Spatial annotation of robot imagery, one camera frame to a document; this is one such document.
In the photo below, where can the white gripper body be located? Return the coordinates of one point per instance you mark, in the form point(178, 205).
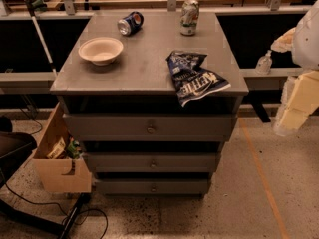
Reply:
point(308, 42)

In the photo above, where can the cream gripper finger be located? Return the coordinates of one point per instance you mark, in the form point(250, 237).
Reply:
point(299, 100)
point(283, 43)

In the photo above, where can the blue chip bag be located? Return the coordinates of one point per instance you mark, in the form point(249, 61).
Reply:
point(190, 79)

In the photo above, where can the white paper bowl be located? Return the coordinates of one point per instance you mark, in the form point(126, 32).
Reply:
point(101, 51)

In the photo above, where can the hand sanitizer bottle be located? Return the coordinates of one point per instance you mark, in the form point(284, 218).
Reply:
point(264, 64)

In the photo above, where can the blue soda can lying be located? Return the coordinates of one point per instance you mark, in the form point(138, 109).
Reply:
point(131, 24)

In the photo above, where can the grey drawer cabinet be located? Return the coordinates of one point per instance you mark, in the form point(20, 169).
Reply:
point(135, 136)

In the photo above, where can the green item in box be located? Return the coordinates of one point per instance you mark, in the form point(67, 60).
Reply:
point(73, 150)

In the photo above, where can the cardboard box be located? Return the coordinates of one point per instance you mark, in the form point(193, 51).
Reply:
point(64, 174)

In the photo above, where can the yellow snack pack in box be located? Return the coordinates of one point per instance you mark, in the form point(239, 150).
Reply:
point(57, 150)

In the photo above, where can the black office chair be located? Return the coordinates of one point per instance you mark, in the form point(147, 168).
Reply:
point(15, 148)

